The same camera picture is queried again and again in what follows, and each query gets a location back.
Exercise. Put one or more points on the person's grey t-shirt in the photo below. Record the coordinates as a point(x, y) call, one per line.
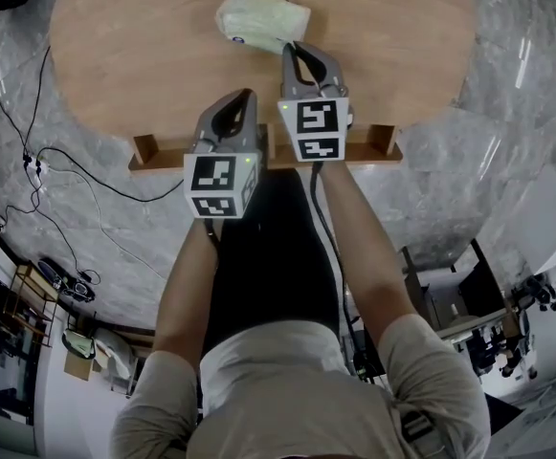
point(282, 390)

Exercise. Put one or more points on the wooden drawer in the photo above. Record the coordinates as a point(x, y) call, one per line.
point(158, 165)

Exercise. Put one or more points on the wooden oval table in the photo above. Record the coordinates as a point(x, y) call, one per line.
point(139, 55)

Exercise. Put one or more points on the white power strip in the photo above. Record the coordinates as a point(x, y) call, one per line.
point(40, 165)

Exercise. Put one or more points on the pale green pouch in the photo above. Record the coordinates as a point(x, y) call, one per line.
point(263, 19)

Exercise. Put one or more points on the person's left forearm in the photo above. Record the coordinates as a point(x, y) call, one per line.
point(186, 285)

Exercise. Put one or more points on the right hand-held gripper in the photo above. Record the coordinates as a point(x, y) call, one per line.
point(316, 117)

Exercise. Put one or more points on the person's black trousers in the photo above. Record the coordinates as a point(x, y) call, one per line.
point(268, 256)

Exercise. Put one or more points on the black device on floor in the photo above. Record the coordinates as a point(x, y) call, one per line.
point(55, 270)

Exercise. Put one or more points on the person's right forearm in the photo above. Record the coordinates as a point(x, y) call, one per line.
point(368, 256)

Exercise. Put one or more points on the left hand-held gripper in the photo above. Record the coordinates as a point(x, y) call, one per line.
point(210, 180)

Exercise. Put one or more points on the wooden metal frame rack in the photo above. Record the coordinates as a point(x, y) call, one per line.
point(19, 275)

